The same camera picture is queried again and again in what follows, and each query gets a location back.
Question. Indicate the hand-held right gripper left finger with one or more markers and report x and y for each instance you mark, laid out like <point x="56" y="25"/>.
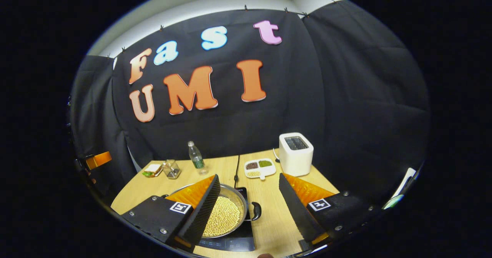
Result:
<point x="200" y="215"/>

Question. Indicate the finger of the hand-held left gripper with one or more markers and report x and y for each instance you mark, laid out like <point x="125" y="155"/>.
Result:
<point x="100" y="158"/>

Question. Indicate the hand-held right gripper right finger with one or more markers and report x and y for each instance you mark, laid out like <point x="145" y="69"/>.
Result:
<point x="296" y="212"/>

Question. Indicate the pile of yellow soybeans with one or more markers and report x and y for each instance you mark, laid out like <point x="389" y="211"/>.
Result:
<point x="225" y="215"/>

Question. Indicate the steel pot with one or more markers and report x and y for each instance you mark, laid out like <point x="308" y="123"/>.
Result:
<point x="234" y="196"/>

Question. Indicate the black induction cooktop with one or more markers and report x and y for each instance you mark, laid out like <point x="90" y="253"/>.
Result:
<point x="238" y="242"/>

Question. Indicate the white toaster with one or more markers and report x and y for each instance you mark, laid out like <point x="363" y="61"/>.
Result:
<point x="296" y="162"/>

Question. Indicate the sandwich on small plate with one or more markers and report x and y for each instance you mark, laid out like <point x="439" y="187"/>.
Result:
<point x="153" y="169"/>

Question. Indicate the white divided bean dish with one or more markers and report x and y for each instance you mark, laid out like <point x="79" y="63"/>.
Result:
<point x="260" y="170"/>

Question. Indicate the clear plastic water bottle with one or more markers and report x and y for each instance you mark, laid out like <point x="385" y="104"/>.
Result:
<point x="196" y="160"/>

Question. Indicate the white panel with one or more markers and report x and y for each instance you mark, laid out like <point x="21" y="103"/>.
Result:
<point x="407" y="177"/>

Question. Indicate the black backdrop cloth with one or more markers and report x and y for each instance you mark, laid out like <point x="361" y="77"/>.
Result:
<point x="326" y="96"/>

